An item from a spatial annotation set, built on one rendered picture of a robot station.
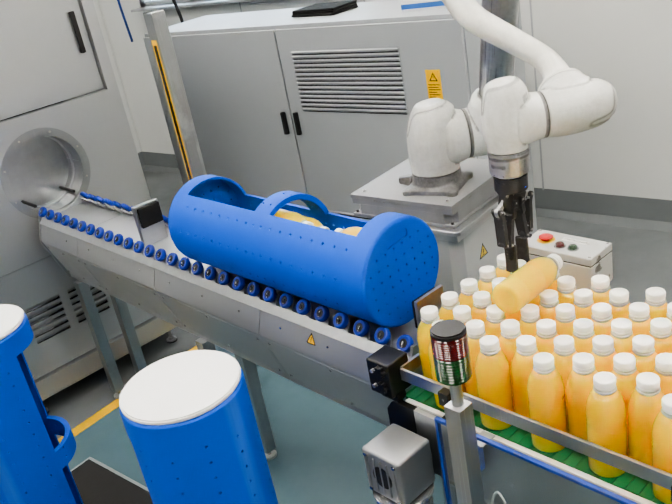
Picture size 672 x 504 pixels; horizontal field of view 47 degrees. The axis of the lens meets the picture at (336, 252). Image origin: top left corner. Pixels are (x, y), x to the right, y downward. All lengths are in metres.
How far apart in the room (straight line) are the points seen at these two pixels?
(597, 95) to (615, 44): 2.74
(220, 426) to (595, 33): 3.33
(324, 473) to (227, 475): 1.30
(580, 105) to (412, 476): 0.87
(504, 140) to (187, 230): 1.10
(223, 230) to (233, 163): 2.32
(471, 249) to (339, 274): 0.68
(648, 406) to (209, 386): 0.90
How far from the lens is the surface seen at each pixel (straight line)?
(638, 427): 1.51
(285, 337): 2.22
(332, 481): 3.02
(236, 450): 1.78
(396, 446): 1.74
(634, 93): 4.51
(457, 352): 1.34
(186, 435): 1.71
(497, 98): 1.67
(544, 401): 1.55
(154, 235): 2.94
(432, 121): 2.37
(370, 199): 2.50
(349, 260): 1.86
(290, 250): 2.02
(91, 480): 3.18
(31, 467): 2.51
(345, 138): 3.89
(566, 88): 1.74
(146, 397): 1.79
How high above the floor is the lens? 1.95
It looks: 24 degrees down
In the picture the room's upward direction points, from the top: 11 degrees counter-clockwise
